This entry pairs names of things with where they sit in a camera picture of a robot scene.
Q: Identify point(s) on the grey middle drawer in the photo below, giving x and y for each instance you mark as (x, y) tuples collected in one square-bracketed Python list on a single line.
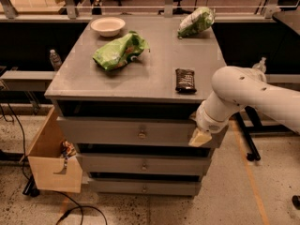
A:
[(144, 159)]

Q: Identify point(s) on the grey top drawer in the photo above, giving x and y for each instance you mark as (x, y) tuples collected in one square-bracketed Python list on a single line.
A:
[(127, 123)]

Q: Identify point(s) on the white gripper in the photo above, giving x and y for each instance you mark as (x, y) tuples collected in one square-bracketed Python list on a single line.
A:
[(208, 121)]

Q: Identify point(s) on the green chip bag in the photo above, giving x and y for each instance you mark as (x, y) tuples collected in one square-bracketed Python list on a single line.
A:
[(121, 51), (196, 22)]

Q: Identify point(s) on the grey bench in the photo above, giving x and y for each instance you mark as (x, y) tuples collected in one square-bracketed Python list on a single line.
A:
[(17, 80), (283, 78)]

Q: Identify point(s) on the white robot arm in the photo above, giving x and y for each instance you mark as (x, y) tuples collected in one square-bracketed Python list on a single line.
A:
[(234, 88)]

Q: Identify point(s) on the white bowl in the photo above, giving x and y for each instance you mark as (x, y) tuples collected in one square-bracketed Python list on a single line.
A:
[(108, 26)]

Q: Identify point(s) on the dark brown snack packet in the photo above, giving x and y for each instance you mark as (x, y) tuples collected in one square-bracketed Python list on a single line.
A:
[(185, 81)]

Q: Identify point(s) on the wooden open box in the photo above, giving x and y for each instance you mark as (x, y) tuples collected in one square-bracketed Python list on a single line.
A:
[(50, 169)]

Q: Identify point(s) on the green chip bag rear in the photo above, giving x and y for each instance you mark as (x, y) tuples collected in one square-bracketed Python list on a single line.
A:
[(196, 22)]

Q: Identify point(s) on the grey right bench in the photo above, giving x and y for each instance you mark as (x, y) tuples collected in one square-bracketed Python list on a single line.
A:
[(283, 78)]

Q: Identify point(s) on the clear sanitizer pump bottle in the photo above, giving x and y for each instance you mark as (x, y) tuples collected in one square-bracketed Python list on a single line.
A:
[(260, 65)]

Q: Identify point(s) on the clear water bottle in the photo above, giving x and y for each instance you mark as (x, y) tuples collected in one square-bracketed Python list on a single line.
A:
[(55, 60)]

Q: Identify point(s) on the grey bottom drawer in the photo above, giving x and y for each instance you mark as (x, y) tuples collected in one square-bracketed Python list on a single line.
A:
[(153, 184)]

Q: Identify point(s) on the green chip bag front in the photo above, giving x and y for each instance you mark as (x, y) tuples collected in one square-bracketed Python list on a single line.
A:
[(121, 51)]

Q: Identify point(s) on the grey drawer cabinet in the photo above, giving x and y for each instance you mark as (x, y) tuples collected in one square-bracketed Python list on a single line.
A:
[(150, 78)]

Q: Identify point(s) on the grey drawer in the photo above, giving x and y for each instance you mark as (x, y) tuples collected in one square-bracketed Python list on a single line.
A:
[(127, 123), (153, 184), (144, 159)]

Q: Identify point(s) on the grey left bench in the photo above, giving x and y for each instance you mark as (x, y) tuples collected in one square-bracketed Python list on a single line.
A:
[(17, 80)]

